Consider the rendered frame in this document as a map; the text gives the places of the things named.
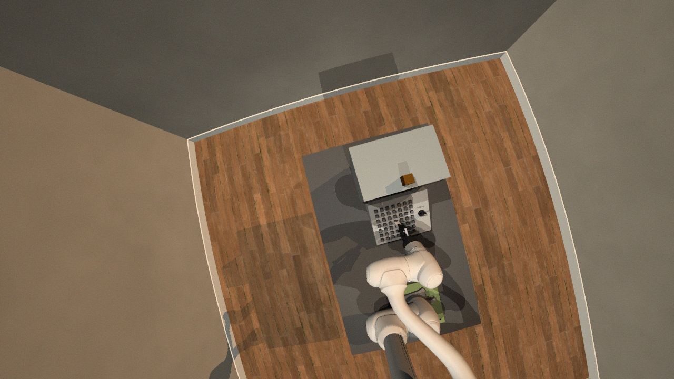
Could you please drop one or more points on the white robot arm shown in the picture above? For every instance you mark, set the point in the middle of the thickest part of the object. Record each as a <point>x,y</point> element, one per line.
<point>411,314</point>

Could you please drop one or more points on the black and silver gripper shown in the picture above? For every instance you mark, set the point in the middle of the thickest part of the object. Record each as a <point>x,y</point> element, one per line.
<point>406,237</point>

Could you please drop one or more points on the grey machine cabinet with sloped keypad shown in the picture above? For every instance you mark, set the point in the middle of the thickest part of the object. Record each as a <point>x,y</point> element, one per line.
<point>393,164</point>

